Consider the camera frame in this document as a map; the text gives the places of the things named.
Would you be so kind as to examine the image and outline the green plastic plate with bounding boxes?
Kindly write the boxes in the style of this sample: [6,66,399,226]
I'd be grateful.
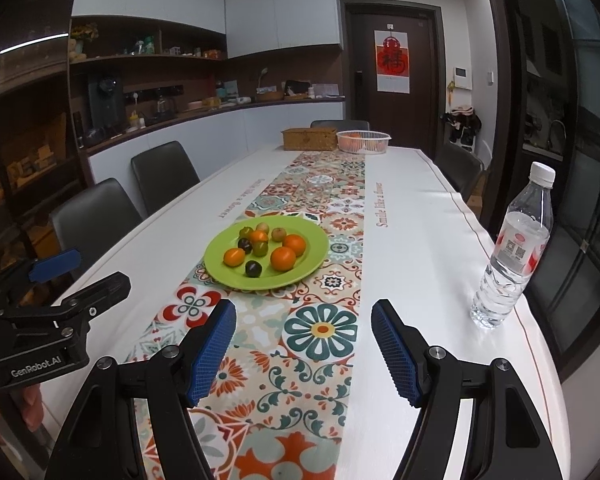
[204,216,328,292]

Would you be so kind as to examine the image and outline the white wall intercom panel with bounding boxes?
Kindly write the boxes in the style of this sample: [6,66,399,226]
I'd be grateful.
[453,66,472,91]

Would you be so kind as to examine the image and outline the white upper cabinets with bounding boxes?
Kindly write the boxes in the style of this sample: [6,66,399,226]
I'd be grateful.
[72,0,341,58]

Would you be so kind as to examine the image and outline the orange kumquat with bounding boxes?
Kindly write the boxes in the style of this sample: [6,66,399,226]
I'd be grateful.
[283,234,306,258]
[223,247,246,268]
[270,246,297,272]

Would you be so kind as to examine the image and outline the white kitchen counter cabinet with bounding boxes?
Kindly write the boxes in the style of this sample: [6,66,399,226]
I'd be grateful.
[87,99,346,217]

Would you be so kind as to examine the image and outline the left hand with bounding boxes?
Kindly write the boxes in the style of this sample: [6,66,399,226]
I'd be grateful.
[0,385,44,431]

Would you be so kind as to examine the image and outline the dark chair right side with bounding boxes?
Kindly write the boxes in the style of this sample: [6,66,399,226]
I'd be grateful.
[434,143,484,203]

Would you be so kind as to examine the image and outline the dark wooden door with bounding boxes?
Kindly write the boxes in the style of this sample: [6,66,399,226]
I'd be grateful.
[340,0,445,156]

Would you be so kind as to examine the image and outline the red white door poster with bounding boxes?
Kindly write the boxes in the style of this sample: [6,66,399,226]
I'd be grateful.
[374,23,411,94]

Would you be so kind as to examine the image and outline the green grape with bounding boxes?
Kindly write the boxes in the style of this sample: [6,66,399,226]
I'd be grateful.
[239,226,253,238]
[252,242,268,257]

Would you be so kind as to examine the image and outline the dark plum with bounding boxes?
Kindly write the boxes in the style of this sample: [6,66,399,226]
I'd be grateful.
[237,237,252,255]
[245,260,262,278]

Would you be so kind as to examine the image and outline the white tablecloth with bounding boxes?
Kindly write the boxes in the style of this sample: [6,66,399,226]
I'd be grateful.
[42,143,571,480]

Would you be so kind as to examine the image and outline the patterned table runner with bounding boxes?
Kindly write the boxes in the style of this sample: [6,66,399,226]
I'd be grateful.
[129,152,365,479]

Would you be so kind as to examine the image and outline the dark chair near left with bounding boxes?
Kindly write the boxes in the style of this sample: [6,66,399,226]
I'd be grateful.
[50,178,142,280]

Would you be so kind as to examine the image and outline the clear water bottle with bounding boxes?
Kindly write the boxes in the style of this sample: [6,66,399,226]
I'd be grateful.
[470,162,556,330]

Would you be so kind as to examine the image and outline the black coffee machine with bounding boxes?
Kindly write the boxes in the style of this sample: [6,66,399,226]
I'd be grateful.
[87,78,126,134]

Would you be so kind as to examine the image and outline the dark chair far end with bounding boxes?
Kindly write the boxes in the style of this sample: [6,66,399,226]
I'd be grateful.
[310,119,370,131]

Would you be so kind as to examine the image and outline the orange kumquat hidden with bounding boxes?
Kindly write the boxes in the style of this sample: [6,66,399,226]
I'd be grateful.
[249,230,268,244]

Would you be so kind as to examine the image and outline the woven brown box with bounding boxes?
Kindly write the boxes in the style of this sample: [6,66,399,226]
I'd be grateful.
[282,128,337,151]

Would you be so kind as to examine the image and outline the dark chair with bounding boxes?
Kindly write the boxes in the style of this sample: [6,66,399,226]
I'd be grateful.
[131,141,200,216]
[50,178,142,280]
[434,143,484,203]

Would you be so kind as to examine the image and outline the clear basket of oranges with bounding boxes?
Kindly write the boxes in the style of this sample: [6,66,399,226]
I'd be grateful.
[337,129,391,155]

